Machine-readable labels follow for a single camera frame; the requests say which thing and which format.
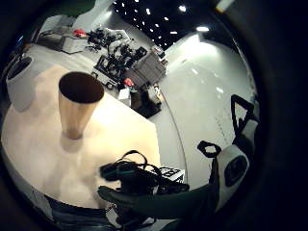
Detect cart with black equipment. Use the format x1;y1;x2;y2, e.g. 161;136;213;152
91;42;148;90

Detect grey slatted crate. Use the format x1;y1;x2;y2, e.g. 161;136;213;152
123;51;167;90

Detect gold cone vase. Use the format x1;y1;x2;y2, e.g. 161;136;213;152
58;70;106;141

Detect the person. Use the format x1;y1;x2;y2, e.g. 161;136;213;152
44;193;129;231

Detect black glove cable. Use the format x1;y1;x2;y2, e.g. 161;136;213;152
119;149;152;169

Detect red bag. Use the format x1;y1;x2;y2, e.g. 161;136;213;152
72;28;88;39

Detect white round vase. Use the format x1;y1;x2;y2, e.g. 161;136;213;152
5;56;36;113

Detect white marker cube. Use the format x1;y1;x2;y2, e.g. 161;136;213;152
157;166;186;184

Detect pile of black equipment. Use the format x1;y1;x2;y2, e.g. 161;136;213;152
86;27;129;52

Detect small white box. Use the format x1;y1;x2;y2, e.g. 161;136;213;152
116;87;132;107

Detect ceiling lamps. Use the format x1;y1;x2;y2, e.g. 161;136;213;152
112;0;213;37

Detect black stand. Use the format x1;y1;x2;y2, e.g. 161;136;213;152
129;88;163;119

